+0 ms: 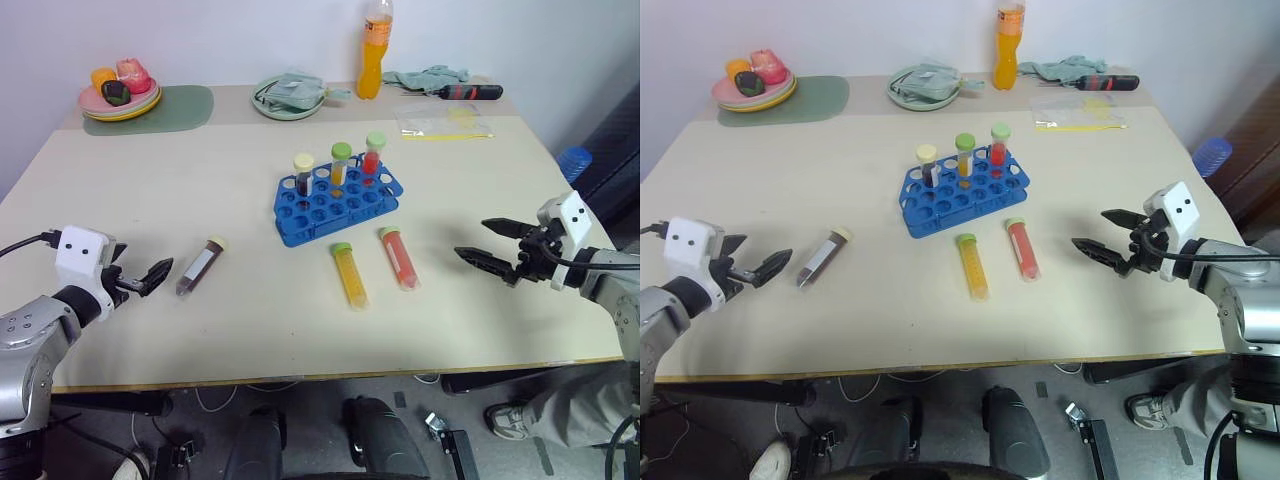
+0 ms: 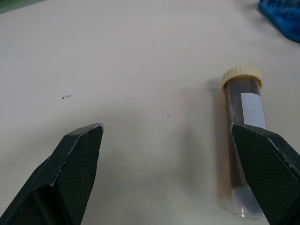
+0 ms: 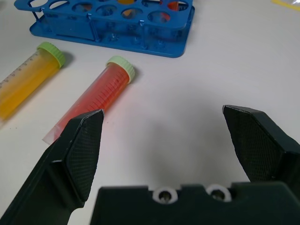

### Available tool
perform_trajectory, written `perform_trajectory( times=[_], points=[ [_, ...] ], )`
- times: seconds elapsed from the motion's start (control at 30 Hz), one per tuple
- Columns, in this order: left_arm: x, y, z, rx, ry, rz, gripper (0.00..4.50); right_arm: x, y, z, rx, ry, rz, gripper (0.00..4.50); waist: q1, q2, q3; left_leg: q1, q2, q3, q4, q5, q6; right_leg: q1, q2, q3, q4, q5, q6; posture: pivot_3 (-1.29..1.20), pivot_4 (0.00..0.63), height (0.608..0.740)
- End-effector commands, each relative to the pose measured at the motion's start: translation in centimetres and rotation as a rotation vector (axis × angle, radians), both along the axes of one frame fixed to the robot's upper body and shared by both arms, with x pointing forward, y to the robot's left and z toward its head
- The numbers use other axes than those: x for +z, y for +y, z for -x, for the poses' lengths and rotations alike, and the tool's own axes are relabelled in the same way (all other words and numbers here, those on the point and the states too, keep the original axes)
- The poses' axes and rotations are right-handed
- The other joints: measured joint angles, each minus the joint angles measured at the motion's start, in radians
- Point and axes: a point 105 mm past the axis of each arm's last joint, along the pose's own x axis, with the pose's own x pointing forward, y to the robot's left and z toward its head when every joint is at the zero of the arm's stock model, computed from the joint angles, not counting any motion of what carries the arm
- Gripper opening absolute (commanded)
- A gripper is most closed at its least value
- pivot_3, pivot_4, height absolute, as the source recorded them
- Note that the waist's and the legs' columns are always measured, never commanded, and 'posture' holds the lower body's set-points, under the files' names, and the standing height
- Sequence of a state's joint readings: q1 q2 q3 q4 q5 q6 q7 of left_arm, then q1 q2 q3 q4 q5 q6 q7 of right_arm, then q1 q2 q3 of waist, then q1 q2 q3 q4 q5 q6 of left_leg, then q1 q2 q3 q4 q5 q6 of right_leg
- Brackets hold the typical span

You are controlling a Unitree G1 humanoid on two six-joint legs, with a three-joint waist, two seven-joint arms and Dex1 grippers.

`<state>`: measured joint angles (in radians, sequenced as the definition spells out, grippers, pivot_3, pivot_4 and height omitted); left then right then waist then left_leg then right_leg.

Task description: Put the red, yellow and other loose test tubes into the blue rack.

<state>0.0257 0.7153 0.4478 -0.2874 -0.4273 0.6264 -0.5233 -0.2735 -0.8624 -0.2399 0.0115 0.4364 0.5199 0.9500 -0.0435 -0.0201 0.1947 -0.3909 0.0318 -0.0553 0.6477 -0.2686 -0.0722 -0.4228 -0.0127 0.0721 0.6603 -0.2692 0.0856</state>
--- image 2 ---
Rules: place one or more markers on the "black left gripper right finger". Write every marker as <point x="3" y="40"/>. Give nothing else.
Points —
<point x="264" y="168"/>

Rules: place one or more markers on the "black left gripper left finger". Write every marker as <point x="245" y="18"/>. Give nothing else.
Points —
<point x="70" y="168"/>

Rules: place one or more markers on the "clear tube with cream cap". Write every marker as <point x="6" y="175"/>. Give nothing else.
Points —
<point x="236" y="110"/>

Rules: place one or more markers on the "blue plastic rack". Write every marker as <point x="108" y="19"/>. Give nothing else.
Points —
<point x="284" y="16"/>

